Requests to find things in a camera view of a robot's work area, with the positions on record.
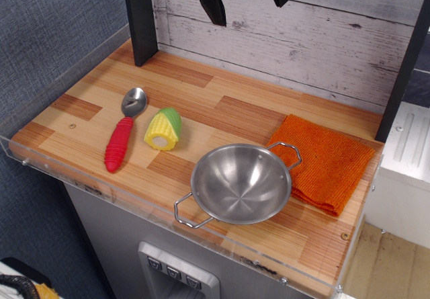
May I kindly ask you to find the yellow green toy corn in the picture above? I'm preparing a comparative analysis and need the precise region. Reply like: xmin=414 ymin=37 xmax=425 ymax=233
xmin=144 ymin=108 xmax=182 ymax=151

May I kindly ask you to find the orange cloth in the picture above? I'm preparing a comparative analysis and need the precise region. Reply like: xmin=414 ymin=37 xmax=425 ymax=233
xmin=267 ymin=114 xmax=375 ymax=217

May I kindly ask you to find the clear acrylic table guard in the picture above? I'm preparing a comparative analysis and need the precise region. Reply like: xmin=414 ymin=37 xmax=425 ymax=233
xmin=11 ymin=20 xmax=387 ymax=298

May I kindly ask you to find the white toy sink unit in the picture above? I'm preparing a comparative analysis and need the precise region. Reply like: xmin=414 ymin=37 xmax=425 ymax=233
xmin=364 ymin=102 xmax=429 ymax=248

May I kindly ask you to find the grey toy fridge cabinet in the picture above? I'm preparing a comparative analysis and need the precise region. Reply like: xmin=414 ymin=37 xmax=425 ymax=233
xmin=66 ymin=185 xmax=306 ymax=298

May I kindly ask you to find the silver dispenser button panel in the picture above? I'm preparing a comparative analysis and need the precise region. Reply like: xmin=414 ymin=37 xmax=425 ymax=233
xmin=138 ymin=241 xmax=221 ymax=298

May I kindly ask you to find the yellow object bottom left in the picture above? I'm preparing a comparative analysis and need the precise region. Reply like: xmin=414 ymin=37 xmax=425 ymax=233
xmin=35 ymin=284 xmax=60 ymax=299

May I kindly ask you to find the dark left upright post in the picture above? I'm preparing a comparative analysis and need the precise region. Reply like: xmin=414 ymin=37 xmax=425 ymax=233
xmin=125 ymin=0 xmax=158 ymax=67

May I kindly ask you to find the dark upright post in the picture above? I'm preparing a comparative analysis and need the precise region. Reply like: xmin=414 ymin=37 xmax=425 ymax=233
xmin=375 ymin=0 xmax=429 ymax=142
xmin=125 ymin=0 xmax=158 ymax=67

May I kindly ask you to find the red handled metal spoon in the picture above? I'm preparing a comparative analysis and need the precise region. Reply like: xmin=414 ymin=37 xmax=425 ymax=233
xmin=104 ymin=87 xmax=147 ymax=173

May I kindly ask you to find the dark right upright post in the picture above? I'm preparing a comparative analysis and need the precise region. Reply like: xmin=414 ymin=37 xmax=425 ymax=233
xmin=375 ymin=0 xmax=429 ymax=142

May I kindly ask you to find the steel bowl with handles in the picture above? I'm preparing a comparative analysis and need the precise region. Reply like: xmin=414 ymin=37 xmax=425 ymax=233
xmin=188 ymin=142 xmax=302 ymax=225

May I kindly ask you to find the black cable bottom left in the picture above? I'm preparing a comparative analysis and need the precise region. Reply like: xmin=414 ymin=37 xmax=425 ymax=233
xmin=0 ymin=273 xmax=40 ymax=299

